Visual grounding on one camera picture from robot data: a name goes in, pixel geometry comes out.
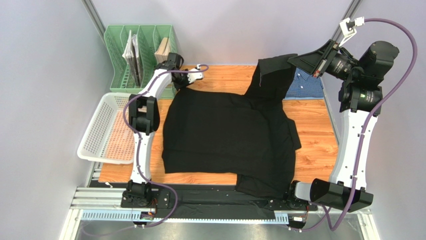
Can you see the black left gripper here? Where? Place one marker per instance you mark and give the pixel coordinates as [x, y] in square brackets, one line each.
[178, 87]

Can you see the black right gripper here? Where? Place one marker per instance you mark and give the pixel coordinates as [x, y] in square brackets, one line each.
[323, 60]

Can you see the black long sleeve shirt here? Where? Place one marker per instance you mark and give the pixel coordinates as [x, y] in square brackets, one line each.
[248, 135]

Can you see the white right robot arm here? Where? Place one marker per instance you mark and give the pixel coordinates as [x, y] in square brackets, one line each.
[359, 97]

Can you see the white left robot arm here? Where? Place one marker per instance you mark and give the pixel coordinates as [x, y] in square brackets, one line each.
[144, 120]

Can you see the folded blue checkered shirt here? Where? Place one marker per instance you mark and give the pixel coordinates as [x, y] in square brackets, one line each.
[305, 85]

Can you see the tan books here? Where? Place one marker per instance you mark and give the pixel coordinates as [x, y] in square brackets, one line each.
[163, 50]

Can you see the folded light blue shirt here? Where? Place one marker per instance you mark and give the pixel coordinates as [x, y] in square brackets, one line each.
[302, 98]

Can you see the green file organizer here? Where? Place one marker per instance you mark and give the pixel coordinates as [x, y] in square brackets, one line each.
[149, 38]

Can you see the grey magazines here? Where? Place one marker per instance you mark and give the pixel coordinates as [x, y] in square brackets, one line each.
[132, 56]

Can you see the white plastic basket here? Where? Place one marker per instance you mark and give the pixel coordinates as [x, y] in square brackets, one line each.
[107, 139]

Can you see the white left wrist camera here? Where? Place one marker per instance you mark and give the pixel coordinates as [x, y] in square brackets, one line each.
[195, 74]

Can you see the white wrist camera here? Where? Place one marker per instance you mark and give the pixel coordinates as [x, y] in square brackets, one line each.
[348, 28]
[195, 74]

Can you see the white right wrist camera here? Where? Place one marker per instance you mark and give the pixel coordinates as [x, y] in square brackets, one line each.
[348, 28]

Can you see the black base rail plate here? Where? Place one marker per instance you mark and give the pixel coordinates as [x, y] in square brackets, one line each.
[194, 201]

